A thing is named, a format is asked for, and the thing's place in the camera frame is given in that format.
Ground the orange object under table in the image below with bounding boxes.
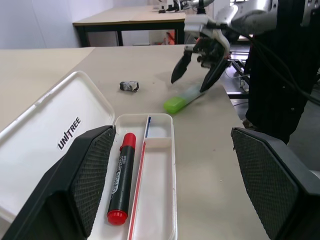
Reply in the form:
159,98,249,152
163,31,176,46

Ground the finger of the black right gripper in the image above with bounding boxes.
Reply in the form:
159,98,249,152
170,46,195,85
199,58,230,94

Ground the wooden table with black frame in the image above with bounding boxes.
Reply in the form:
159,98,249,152
72,5,188,48

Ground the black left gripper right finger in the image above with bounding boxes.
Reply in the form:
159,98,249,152
230,126,320,240

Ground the green capped marker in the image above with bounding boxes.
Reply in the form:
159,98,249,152
163,83,208,115

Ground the white Unitree pencil case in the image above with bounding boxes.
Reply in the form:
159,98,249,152
0,70,179,240

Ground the crumpled grey black wad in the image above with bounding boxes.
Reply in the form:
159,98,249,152
118,80,140,93

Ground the black robot body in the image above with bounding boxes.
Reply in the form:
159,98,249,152
244,14,320,146

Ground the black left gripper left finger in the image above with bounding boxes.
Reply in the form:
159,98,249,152
0,125,117,240

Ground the red marker with black body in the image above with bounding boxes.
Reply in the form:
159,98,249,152
106,132,137,226

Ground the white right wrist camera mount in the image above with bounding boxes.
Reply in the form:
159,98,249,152
183,15,231,58

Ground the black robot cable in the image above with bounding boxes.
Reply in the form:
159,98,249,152
249,34,320,106

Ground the black metal floor frame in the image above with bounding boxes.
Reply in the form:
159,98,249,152
224,51,251,100

